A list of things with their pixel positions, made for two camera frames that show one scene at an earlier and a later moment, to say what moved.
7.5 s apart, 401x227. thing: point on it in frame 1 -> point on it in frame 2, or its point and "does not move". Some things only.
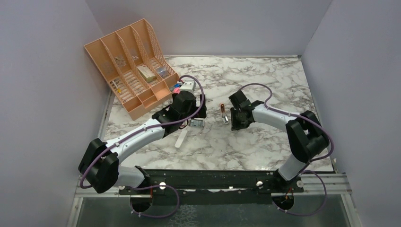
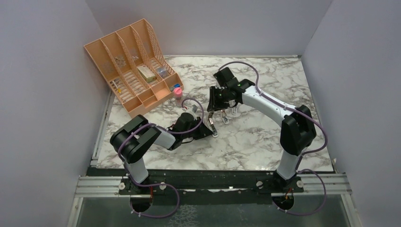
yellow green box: [146, 73] does not move
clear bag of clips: [162, 72] does not move
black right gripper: [235, 124] -> [213, 105]
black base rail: [160, 181] does not move
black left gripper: [201, 113] -> [203, 132]
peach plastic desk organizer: [134, 67] does not move
